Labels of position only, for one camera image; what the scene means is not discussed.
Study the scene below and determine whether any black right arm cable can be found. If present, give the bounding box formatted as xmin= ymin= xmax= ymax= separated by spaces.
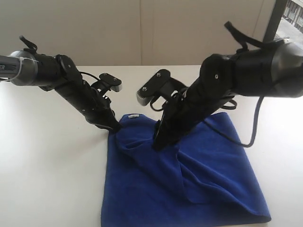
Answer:
xmin=201 ymin=21 xmax=287 ymax=147

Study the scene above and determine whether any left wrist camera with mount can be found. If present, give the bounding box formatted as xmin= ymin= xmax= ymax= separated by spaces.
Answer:
xmin=91 ymin=73 xmax=122 ymax=92

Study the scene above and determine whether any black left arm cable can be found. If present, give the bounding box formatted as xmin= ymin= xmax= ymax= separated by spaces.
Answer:
xmin=18 ymin=35 xmax=38 ymax=54

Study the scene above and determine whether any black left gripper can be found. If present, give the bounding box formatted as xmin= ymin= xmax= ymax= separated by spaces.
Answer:
xmin=55 ymin=79 xmax=122 ymax=131

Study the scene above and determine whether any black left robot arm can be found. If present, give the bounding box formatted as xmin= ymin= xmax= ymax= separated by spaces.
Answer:
xmin=0 ymin=51 xmax=122 ymax=132

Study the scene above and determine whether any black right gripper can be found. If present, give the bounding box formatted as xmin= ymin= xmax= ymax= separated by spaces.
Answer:
xmin=152 ymin=82 xmax=234 ymax=150

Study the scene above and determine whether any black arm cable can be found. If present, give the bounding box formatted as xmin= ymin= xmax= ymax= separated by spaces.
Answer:
xmin=18 ymin=35 xmax=38 ymax=54
xmin=201 ymin=21 xmax=287 ymax=147

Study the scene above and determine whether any blue microfibre cloth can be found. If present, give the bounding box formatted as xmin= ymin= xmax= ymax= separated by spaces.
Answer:
xmin=100 ymin=114 xmax=271 ymax=227

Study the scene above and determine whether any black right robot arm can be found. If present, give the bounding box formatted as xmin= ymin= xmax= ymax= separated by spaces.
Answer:
xmin=153 ymin=43 xmax=303 ymax=150

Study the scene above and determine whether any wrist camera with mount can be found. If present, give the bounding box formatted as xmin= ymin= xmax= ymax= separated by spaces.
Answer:
xmin=136 ymin=69 xmax=187 ymax=112
xmin=91 ymin=73 xmax=122 ymax=92

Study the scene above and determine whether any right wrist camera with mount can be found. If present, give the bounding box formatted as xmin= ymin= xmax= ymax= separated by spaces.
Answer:
xmin=136 ymin=69 xmax=187 ymax=112

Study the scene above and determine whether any dark window frame post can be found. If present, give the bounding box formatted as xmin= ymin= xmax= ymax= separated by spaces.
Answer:
xmin=263 ymin=0 xmax=287 ymax=43

